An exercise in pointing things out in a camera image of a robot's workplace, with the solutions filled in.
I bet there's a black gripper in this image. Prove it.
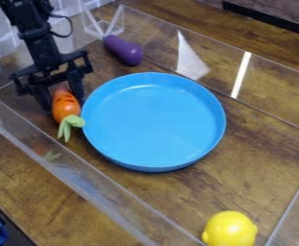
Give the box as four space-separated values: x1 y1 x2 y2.
9 50 93 114

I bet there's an orange toy carrot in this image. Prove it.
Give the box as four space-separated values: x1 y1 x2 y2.
50 87 84 141

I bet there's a blue round plate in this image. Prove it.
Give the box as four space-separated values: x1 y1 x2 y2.
81 72 225 172

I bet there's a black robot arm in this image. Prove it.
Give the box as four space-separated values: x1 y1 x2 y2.
0 0 93 113

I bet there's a purple toy eggplant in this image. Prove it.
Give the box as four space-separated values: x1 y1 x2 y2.
102 35 142 66

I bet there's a black bar top right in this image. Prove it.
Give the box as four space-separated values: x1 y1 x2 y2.
221 0 299 34

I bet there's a yellow toy lemon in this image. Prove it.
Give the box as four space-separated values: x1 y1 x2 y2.
201 210 257 246

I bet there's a clear acrylic enclosure wall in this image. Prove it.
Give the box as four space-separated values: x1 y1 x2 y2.
0 0 299 246

